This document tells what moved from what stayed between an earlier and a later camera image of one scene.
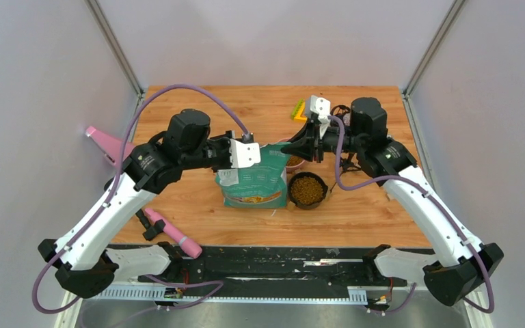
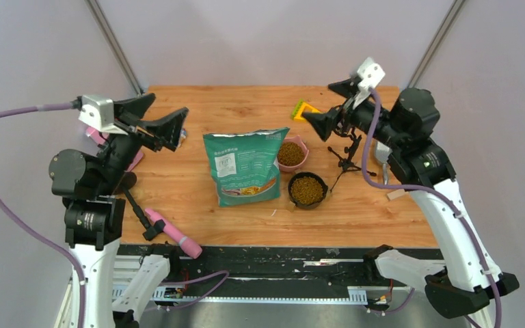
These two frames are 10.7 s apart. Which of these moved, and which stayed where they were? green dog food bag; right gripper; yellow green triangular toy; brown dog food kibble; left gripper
Moved: green dog food bag; right gripper; left gripper
Stayed: yellow green triangular toy; brown dog food kibble
